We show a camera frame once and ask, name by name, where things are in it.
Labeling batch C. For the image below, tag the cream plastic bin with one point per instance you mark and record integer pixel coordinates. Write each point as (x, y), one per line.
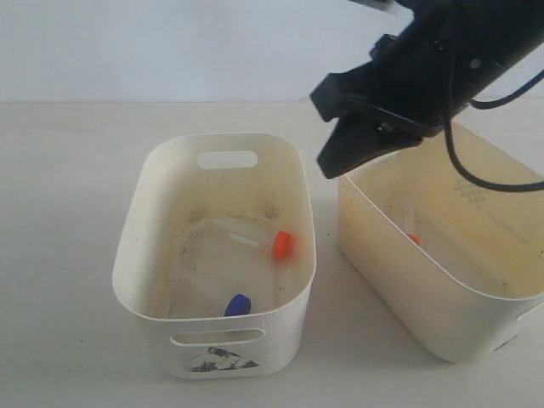
(167, 248)
(476, 280)

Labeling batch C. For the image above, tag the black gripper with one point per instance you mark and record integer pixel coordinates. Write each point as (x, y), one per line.
(398, 97)

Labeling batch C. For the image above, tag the orange-capped clear tube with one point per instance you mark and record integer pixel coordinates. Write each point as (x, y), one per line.
(409, 222)
(254, 234)

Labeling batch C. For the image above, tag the blue-capped clear tube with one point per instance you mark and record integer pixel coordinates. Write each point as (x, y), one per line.
(225, 298)

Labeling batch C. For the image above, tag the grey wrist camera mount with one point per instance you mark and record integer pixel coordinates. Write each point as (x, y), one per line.
(386, 6)

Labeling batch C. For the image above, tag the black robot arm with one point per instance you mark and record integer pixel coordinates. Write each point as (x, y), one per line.
(523, 22)

